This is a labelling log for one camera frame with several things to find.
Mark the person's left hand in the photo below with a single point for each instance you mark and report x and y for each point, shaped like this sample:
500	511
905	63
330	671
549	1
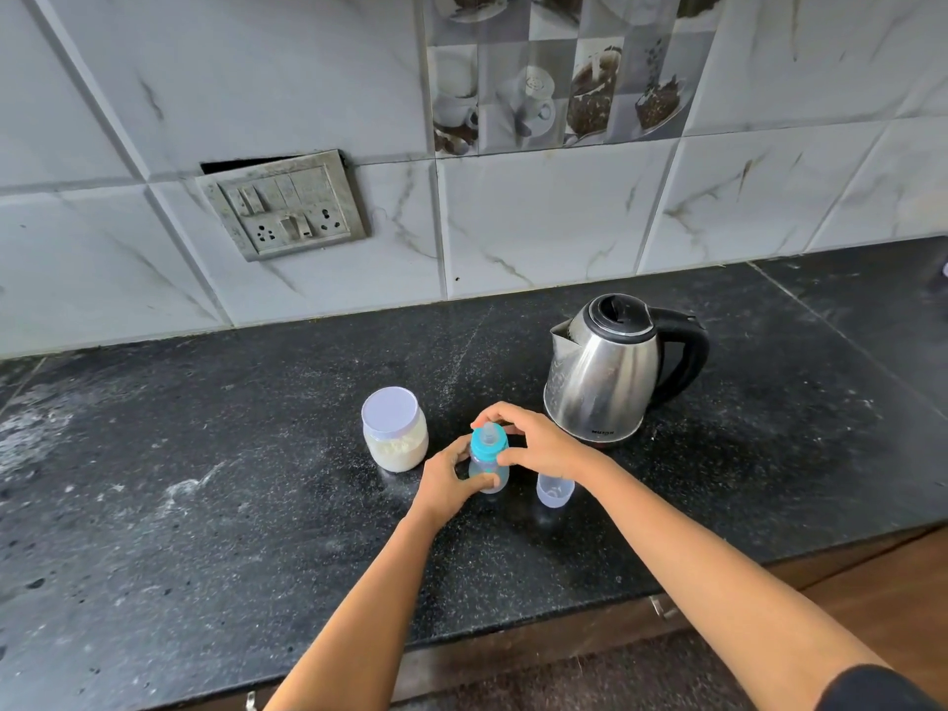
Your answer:
437	492

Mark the person's right hand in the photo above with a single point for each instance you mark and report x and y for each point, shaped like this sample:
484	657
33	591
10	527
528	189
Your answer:
548	447

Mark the clear bottle cap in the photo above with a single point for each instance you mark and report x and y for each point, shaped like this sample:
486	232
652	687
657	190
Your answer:
554	493

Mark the clear baby bottle blue print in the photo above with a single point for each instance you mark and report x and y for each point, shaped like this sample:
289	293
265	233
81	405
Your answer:
485	467

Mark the glass jar of white powder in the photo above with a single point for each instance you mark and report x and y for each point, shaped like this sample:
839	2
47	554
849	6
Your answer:
396	455

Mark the teal bottle nipple collar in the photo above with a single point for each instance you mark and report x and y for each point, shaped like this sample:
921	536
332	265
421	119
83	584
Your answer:
489	441

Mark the pale lavender jar lid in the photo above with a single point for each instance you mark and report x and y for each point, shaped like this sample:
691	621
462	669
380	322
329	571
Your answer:
390	410

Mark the person's left forearm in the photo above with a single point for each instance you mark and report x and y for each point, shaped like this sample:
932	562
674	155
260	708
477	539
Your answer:
355	629

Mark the person's right forearm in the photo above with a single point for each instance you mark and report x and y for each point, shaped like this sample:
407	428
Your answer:
711	584

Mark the brown lower cabinet front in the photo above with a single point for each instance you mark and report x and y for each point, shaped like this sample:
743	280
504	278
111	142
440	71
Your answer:
518	645

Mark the dark shirt sleeve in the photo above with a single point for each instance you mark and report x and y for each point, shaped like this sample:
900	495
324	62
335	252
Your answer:
874	692

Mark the grey wall switch socket panel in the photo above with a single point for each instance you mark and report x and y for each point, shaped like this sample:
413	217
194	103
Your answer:
285	207

